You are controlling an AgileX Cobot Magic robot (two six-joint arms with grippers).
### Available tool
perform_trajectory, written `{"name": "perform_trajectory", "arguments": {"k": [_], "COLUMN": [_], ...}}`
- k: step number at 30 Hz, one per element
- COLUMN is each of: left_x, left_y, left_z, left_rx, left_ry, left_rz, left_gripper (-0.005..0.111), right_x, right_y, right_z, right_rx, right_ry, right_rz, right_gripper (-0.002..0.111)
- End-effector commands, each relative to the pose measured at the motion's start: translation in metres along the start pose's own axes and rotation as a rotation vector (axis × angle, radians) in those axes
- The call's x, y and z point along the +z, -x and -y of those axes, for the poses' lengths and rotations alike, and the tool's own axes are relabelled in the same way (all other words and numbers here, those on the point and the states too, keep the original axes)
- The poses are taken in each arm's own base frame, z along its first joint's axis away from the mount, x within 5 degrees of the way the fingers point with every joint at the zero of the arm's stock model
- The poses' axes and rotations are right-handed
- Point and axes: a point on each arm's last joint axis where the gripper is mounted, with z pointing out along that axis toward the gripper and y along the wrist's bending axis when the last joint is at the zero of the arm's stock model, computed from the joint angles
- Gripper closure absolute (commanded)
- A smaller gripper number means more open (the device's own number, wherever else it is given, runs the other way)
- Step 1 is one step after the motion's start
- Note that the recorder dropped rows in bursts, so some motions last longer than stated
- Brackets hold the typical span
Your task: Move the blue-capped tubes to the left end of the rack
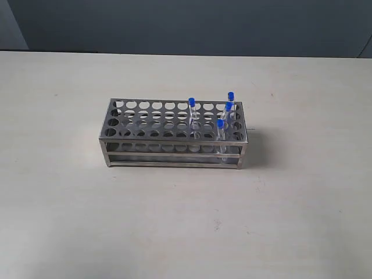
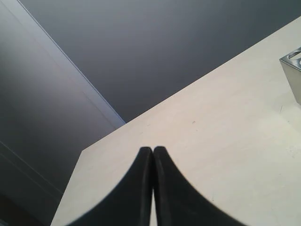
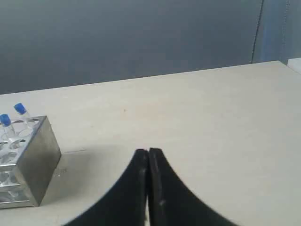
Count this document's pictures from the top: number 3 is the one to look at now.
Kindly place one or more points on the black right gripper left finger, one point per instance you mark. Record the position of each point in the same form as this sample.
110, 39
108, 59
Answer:
125, 203

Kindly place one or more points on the steel test tube rack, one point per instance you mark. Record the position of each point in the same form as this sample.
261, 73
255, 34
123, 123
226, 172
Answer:
27, 163

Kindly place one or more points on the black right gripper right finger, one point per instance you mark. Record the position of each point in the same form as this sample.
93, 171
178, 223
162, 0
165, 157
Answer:
171, 202

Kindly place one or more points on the blue-capped tube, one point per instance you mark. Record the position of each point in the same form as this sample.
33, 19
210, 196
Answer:
21, 110
8, 127

